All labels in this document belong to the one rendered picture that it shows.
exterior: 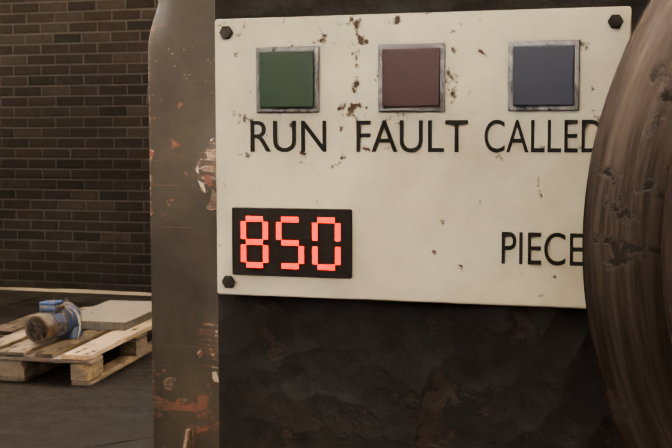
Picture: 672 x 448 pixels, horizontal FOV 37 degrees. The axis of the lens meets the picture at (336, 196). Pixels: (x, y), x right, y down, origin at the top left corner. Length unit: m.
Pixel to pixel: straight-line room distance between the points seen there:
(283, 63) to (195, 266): 2.67
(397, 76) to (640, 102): 0.19
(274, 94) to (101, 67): 6.79
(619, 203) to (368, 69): 0.21
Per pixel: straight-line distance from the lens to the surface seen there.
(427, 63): 0.62
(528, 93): 0.62
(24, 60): 7.73
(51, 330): 5.00
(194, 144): 3.27
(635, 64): 0.49
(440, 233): 0.63
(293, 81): 0.64
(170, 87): 3.30
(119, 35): 7.38
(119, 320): 5.38
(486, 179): 0.62
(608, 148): 0.49
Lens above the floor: 1.17
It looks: 4 degrees down
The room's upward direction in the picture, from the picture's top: straight up
